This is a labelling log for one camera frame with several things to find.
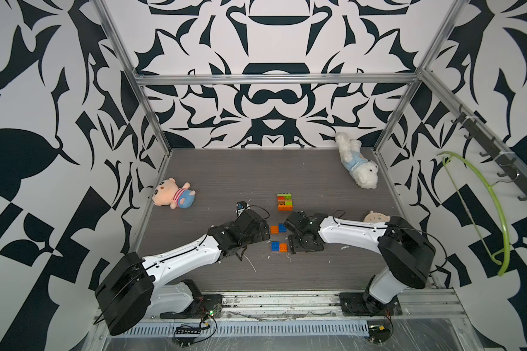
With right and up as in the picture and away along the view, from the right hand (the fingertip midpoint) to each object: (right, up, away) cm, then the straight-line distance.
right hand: (298, 244), depth 88 cm
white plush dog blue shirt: (+31, +29, +11) cm, 44 cm away
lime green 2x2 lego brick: (-3, +15, +9) cm, 18 cm away
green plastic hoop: (+49, +10, -31) cm, 59 cm away
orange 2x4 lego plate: (-6, 0, -2) cm, 7 cm away
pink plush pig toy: (-54, +20, +6) cm, 58 cm away
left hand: (-15, +9, -4) cm, 18 cm away
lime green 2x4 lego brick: (-5, +19, +11) cm, 22 cm away
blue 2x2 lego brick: (-10, 0, -3) cm, 10 cm away
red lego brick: (-6, +17, +11) cm, 21 cm away
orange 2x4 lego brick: (-9, +5, +3) cm, 11 cm away
